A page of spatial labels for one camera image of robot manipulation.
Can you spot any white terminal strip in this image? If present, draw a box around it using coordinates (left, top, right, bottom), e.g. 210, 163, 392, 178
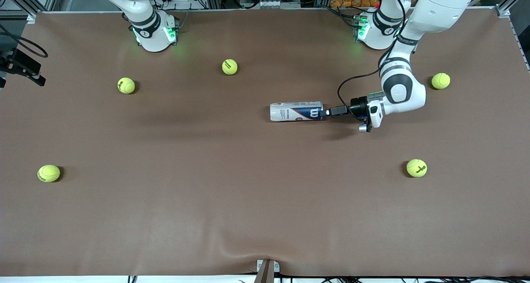
257, 0, 301, 9

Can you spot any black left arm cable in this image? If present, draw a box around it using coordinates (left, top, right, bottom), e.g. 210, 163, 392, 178
337, 0, 410, 110

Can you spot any brown camera mount pole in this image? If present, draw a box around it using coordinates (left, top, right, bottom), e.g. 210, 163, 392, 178
253, 260, 275, 283

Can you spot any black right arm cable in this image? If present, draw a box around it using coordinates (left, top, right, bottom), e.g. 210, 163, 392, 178
0, 24, 48, 59

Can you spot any brown table cover mat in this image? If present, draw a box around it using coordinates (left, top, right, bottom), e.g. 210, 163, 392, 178
0, 7, 530, 277

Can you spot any grey metal mounting plate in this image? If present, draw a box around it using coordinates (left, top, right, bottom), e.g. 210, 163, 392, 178
256, 259, 280, 273

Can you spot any white blue tennis ball can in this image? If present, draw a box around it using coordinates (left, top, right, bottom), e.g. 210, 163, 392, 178
270, 101, 324, 122

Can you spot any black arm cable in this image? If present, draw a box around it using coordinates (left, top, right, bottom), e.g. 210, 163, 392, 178
0, 24, 48, 59
337, 0, 410, 110

